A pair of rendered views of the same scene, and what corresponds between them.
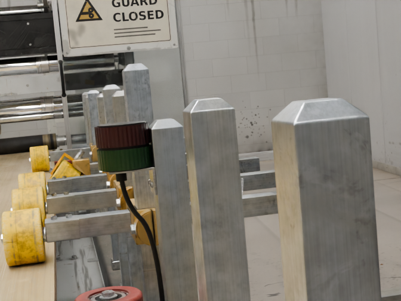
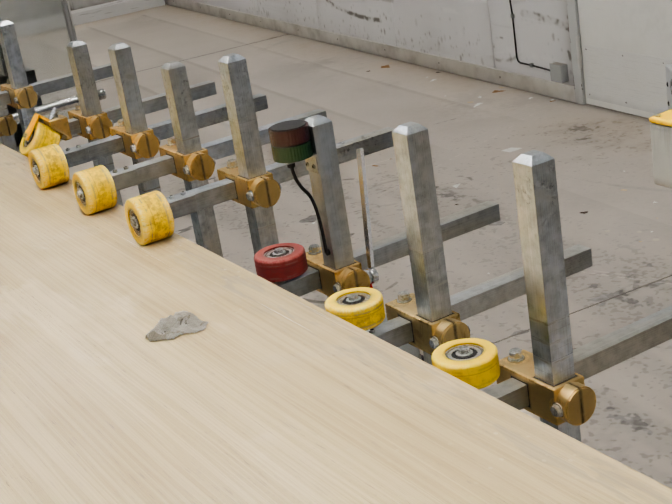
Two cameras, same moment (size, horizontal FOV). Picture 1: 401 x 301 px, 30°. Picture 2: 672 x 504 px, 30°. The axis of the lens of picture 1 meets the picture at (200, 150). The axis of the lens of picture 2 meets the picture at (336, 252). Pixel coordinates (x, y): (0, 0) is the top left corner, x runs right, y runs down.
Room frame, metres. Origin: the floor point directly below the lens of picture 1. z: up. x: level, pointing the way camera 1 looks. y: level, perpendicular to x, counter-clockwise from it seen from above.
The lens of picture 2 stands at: (-0.90, 0.60, 1.57)
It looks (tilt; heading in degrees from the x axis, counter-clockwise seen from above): 21 degrees down; 342
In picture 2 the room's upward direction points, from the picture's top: 9 degrees counter-clockwise
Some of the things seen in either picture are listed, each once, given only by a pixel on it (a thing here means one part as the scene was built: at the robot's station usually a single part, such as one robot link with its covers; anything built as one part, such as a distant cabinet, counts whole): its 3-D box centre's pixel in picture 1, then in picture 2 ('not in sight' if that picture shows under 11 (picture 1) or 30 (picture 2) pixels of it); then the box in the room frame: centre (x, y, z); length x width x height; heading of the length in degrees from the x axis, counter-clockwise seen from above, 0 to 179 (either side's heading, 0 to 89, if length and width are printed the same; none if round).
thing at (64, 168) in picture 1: (63, 178); (40, 142); (1.83, 0.34, 0.93); 0.09 x 0.08 x 0.09; 101
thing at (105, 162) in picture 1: (125, 157); (292, 149); (0.82, 0.08, 1.07); 0.06 x 0.06 x 0.02
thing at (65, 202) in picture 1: (163, 190); (212, 149); (1.37, 0.07, 0.95); 0.50 x 0.04 x 0.04; 101
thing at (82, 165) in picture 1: (69, 169); (44, 132); (1.83, 0.33, 0.95); 0.10 x 0.04 x 0.10; 101
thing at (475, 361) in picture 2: not in sight; (469, 390); (0.36, 0.05, 0.85); 0.08 x 0.08 x 0.11
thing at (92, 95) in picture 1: (101, 167); (27, 114); (2.31, 0.31, 0.90); 0.03 x 0.03 x 0.48; 11
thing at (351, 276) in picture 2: not in sight; (332, 275); (0.85, 0.04, 0.85); 0.13 x 0.06 x 0.05; 11
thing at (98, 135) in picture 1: (122, 134); (289, 133); (0.82, 0.08, 1.10); 0.06 x 0.06 x 0.02
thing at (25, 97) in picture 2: (98, 151); (19, 95); (2.33, 0.32, 0.95); 0.13 x 0.06 x 0.05; 11
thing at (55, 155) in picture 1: (118, 148); (40, 87); (2.36, 0.26, 0.95); 0.50 x 0.04 x 0.04; 101
